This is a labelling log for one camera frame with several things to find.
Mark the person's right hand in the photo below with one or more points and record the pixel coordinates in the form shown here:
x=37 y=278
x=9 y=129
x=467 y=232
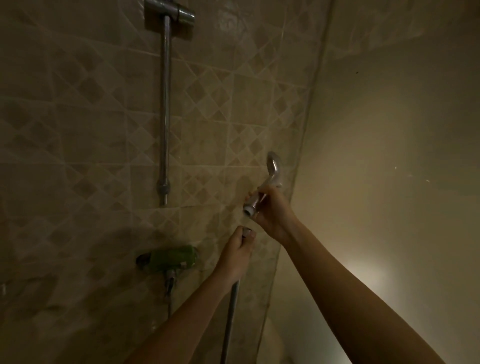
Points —
x=277 y=213

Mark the person's left hand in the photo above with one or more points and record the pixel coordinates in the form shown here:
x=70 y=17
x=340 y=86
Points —
x=236 y=255

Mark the person's right forearm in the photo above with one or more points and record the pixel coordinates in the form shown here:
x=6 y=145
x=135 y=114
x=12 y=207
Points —
x=356 y=300

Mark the green shower mixer valve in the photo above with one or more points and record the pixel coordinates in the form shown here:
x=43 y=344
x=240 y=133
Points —
x=168 y=257

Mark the chrome shower slide rail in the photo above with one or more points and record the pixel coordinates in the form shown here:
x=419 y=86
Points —
x=164 y=112

